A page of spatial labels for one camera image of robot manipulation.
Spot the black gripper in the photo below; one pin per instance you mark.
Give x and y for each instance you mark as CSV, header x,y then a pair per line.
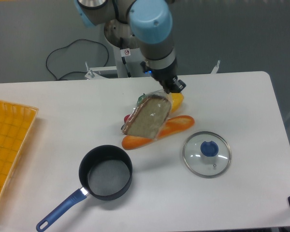
x,y
167,77

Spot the toast slice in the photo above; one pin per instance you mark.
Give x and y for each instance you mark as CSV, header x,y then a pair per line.
x,y
148,118

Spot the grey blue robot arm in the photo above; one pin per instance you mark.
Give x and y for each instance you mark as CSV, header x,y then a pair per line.
x,y
140,32

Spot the yellow bell pepper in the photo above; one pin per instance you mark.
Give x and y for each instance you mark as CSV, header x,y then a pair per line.
x,y
177,101

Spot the green bell pepper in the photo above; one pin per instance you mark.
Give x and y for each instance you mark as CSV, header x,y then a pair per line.
x,y
140,99

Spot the orange baguette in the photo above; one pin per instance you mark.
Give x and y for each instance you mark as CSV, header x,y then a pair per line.
x,y
173,126

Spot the red bell pepper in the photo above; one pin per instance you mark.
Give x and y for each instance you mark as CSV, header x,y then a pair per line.
x,y
125,120

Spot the glass lid blue knob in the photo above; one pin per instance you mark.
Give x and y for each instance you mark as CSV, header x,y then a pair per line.
x,y
206,154

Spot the yellow plastic basket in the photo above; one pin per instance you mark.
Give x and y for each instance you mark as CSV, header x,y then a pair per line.
x,y
16,121

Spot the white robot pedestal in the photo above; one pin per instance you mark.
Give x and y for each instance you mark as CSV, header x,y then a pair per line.
x,y
126,51

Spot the white right base bracket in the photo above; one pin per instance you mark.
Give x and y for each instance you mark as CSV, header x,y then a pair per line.
x,y
215,68

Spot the black pot blue handle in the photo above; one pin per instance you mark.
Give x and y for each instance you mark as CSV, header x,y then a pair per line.
x,y
105,173

